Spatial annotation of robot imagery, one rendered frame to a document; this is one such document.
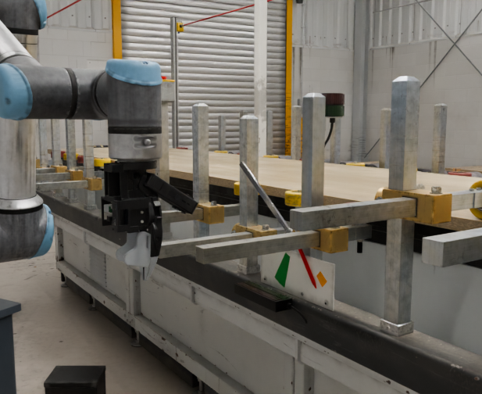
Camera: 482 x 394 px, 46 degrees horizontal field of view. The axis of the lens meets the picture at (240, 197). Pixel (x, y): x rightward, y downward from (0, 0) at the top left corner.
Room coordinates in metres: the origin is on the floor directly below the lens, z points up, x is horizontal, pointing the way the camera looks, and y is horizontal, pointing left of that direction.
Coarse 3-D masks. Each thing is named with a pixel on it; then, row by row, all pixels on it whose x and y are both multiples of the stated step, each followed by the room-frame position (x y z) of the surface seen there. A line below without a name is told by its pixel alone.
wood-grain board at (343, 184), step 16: (112, 160) 2.75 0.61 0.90; (176, 160) 2.71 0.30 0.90; (192, 160) 2.71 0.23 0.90; (224, 160) 2.71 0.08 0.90; (272, 160) 2.71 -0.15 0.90; (288, 160) 2.71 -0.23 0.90; (176, 176) 2.19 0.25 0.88; (192, 176) 2.08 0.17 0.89; (224, 176) 1.97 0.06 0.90; (272, 176) 1.97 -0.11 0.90; (288, 176) 1.97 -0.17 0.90; (336, 176) 1.97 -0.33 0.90; (352, 176) 1.97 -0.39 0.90; (368, 176) 1.97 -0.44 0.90; (384, 176) 1.97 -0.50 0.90; (416, 176) 1.97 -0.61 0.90; (432, 176) 1.97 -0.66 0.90; (448, 176) 1.97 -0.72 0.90; (464, 176) 1.97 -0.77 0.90; (272, 192) 1.67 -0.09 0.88; (336, 192) 1.53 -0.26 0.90; (352, 192) 1.53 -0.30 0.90; (368, 192) 1.53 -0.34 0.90; (432, 224) 1.19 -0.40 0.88; (448, 224) 1.16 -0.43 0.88; (464, 224) 1.13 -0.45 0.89; (480, 224) 1.10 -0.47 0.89
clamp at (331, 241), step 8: (320, 232) 1.19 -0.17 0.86; (328, 232) 1.17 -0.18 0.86; (336, 232) 1.17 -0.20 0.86; (344, 232) 1.18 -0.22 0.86; (320, 240) 1.19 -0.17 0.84; (328, 240) 1.17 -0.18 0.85; (336, 240) 1.17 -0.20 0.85; (344, 240) 1.18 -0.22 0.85; (312, 248) 1.21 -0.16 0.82; (320, 248) 1.19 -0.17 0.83; (328, 248) 1.17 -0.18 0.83; (336, 248) 1.17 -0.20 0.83; (344, 248) 1.18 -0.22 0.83
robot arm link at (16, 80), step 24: (0, 24) 1.16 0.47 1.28; (0, 48) 1.04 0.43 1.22; (24, 48) 1.09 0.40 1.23; (0, 72) 0.94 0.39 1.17; (24, 72) 0.96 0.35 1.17; (48, 72) 0.98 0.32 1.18; (72, 72) 1.01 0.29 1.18; (0, 96) 0.95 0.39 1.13; (24, 96) 0.95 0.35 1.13; (48, 96) 0.97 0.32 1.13; (72, 96) 0.99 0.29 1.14
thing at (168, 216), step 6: (234, 204) 1.69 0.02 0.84; (168, 210) 1.58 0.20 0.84; (174, 210) 1.58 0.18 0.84; (198, 210) 1.60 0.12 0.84; (228, 210) 1.65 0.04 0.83; (234, 210) 1.67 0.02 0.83; (162, 216) 1.54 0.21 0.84; (168, 216) 1.55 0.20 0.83; (174, 216) 1.56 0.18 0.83; (180, 216) 1.57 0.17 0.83; (186, 216) 1.58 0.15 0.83; (192, 216) 1.59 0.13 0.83; (198, 216) 1.60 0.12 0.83; (228, 216) 1.65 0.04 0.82; (162, 222) 1.54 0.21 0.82; (168, 222) 1.55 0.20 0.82
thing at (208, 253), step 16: (352, 224) 1.26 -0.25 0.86; (368, 224) 1.28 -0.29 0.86; (240, 240) 1.11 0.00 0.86; (256, 240) 1.11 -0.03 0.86; (272, 240) 1.12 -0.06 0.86; (288, 240) 1.14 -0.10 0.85; (304, 240) 1.17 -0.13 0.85; (352, 240) 1.24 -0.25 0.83; (208, 256) 1.04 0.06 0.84; (224, 256) 1.06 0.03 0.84; (240, 256) 1.08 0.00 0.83
